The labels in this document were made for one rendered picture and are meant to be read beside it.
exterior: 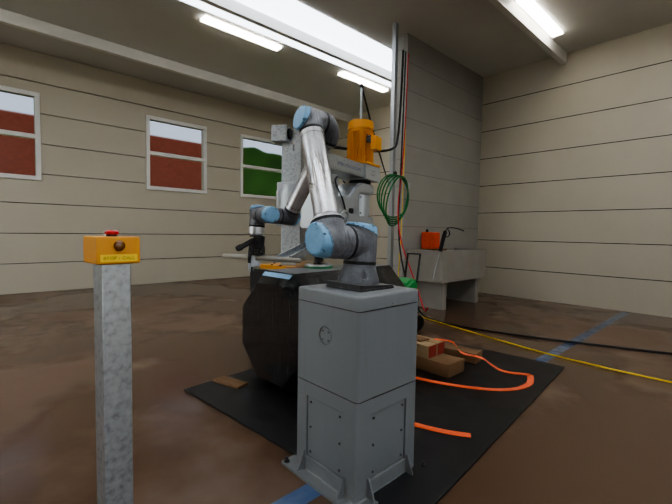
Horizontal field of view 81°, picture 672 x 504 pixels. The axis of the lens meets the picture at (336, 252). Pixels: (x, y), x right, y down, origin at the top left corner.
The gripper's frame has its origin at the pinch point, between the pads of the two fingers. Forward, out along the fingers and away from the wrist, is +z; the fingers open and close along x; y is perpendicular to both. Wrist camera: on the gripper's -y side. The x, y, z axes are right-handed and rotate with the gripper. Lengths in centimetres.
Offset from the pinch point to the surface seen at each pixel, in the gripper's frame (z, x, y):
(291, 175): -81, 142, -2
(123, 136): -199, 506, -380
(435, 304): 54, 346, 190
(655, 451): 77, -19, 221
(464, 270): 2, 365, 234
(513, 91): -314, 469, 328
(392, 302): 6, -57, 75
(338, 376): 37, -62, 55
